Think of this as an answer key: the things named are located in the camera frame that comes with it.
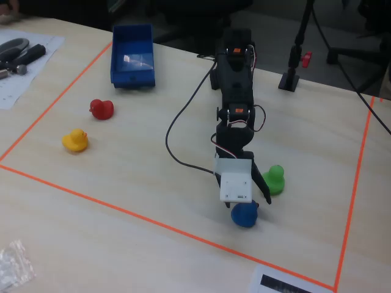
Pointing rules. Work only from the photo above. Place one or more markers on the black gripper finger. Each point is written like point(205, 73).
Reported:
point(227, 204)
point(262, 184)

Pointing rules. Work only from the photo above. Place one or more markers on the blue rubber duck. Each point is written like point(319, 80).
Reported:
point(243, 215)

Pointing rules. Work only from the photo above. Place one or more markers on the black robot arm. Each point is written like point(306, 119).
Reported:
point(235, 76)

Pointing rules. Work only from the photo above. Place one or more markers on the green rubber duck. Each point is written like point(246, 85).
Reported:
point(274, 181)

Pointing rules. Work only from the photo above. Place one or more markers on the blue plastic box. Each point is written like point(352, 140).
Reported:
point(133, 59)

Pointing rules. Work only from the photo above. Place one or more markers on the red rubber duck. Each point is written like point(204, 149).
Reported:
point(102, 110)

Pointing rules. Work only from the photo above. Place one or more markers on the yellow rubber duck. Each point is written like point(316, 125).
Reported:
point(75, 142)

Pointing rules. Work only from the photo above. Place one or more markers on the person's hand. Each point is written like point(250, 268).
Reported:
point(7, 16)

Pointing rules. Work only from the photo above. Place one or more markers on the orange tape strip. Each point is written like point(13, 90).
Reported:
point(355, 183)
point(152, 222)
point(58, 99)

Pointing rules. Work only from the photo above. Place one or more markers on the paper with black print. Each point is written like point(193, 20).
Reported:
point(275, 282)

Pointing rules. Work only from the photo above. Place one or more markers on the red clamp knob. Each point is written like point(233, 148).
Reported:
point(307, 59)

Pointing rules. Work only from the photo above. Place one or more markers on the black office chair base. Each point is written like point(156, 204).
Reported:
point(357, 58)

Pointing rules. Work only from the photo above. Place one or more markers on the white paper sheet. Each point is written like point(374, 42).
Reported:
point(29, 82)

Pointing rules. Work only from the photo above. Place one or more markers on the clear plastic bag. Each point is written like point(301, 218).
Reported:
point(15, 265)

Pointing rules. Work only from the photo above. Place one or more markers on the metal bolt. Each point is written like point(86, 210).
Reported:
point(20, 69)

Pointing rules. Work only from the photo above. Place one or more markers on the white camera box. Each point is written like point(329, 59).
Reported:
point(236, 183)

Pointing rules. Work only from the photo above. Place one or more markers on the black camera stand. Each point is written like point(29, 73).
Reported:
point(292, 61)

